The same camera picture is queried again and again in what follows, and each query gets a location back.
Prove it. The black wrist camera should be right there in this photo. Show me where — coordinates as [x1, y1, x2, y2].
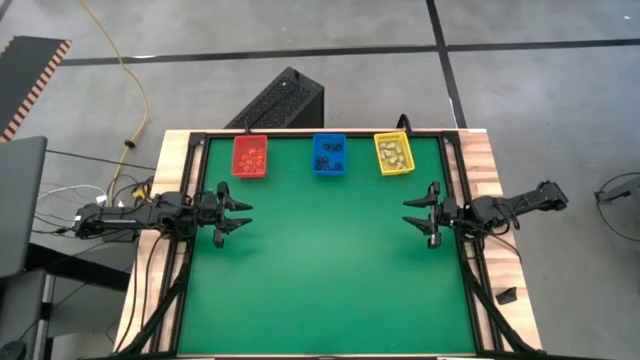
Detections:
[192, 192, 214, 224]
[442, 195, 465, 227]

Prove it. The blue plastic basket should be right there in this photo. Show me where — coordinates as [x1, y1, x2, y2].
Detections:
[311, 132, 348, 177]

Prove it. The green table mat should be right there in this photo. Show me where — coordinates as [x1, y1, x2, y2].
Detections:
[177, 135, 477, 356]

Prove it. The black frame strut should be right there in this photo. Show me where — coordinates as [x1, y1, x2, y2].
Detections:
[459, 249, 539, 355]
[117, 239, 194, 357]

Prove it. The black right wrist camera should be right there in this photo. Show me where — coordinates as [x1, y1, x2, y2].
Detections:
[442, 195, 465, 227]

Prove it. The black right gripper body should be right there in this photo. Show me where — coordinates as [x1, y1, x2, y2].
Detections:
[426, 181, 448, 250]

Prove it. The thin black cable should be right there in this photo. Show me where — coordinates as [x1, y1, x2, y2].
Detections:
[45, 147, 159, 171]

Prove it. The small black wedge block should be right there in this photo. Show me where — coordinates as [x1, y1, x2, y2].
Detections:
[495, 286, 519, 306]

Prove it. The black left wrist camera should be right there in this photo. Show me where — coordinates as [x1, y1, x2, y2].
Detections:
[192, 192, 214, 224]

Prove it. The grey metal stand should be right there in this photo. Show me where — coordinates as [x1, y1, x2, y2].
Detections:
[594, 175, 640, 205]

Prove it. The black perforated computer tower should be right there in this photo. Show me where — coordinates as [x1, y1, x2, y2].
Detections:
[224, 66, 325, 130]

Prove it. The black mat orange striped edge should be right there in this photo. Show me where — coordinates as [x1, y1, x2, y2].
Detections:
[0, 34, 73, 144]

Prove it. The black table border rail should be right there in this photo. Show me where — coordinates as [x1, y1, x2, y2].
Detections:
[172, 129, 485, 359]

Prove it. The yellow plastic basket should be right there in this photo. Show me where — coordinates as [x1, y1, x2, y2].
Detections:
[372, 130, 417, 178]

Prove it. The black flat beam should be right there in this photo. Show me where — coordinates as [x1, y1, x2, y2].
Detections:
[24, 243, 132, 292]

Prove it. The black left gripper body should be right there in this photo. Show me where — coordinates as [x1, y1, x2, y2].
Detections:
[209, 181, 231, 250]

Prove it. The red plastic basket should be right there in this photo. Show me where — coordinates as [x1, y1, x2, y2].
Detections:
[230, 134, 269, 180]

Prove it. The white cable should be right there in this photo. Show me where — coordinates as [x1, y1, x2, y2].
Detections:
[34, 182, 110, 224]

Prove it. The yellow hanging cable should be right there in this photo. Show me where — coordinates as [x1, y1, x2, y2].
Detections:
[79, 0, 151, 201]

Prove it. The grey flat panel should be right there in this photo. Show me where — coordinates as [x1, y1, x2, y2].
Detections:
[0, 134, 49, 280]

